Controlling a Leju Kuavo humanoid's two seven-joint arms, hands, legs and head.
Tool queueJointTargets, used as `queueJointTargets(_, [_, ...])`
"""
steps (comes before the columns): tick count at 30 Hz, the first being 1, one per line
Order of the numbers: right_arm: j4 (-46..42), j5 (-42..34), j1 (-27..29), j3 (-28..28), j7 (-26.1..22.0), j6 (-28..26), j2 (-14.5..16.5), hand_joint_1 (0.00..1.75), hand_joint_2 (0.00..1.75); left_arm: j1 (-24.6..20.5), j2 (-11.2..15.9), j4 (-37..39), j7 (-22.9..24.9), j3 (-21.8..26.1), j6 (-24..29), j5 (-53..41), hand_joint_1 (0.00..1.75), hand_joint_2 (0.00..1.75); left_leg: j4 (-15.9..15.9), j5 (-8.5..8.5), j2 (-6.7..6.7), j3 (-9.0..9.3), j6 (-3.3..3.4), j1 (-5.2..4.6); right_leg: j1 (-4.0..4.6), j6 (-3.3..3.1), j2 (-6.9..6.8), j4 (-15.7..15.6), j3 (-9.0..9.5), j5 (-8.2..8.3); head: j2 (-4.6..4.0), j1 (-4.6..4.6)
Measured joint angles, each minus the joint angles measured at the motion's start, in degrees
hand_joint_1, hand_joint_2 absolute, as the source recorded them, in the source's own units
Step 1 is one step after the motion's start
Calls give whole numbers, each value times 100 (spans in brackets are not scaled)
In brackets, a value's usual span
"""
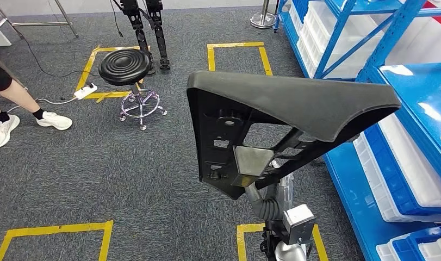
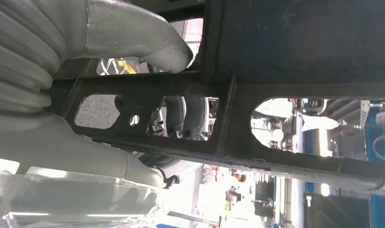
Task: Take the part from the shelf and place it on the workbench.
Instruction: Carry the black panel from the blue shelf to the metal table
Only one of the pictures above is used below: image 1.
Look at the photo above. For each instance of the yellow floor tape square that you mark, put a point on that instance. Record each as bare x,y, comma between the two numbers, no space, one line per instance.
234,45

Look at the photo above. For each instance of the white power strip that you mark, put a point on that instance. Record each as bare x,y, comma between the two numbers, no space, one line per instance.
85,92

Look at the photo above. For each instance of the black plastic car part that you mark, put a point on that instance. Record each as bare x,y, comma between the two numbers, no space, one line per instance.
296,101

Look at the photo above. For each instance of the person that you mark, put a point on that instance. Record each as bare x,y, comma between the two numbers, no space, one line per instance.
15,95

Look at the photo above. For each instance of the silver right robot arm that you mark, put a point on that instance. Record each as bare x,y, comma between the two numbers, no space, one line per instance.
263,209

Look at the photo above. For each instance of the black swivel stool chrome base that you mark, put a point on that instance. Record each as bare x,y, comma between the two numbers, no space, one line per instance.
124,66

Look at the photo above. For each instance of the blue plastic crate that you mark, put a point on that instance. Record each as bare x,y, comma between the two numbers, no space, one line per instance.
301,9

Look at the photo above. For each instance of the white plastic crate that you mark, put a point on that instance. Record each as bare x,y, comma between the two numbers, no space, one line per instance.
353,27

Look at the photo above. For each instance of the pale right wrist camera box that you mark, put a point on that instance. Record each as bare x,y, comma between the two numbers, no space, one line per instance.
299,219

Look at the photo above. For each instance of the chrome stanchion with round base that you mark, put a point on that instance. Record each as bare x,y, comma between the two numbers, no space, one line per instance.
263,22

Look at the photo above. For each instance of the steel frame table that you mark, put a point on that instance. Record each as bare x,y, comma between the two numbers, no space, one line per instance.
66,20

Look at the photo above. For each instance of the black humanoid robot legs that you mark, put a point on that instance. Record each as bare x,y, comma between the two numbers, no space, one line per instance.
159,36

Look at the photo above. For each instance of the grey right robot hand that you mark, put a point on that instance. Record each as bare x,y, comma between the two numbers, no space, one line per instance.
287,191

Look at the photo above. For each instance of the blue steel shelf rack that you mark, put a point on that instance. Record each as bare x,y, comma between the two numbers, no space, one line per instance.
333,39
422,101

